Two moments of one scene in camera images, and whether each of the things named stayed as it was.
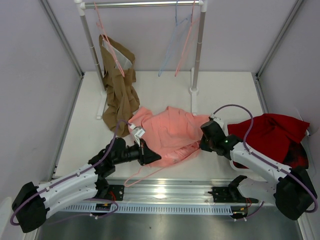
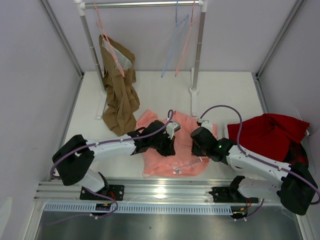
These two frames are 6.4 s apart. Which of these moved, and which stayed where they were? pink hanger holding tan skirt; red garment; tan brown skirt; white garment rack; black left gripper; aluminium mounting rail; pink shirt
Moved: black left gripper; pink shirt
Stayed: red garment; pink hanger holding tan skirt; tan brown skirt; white garment rack; aluminium mounting rail
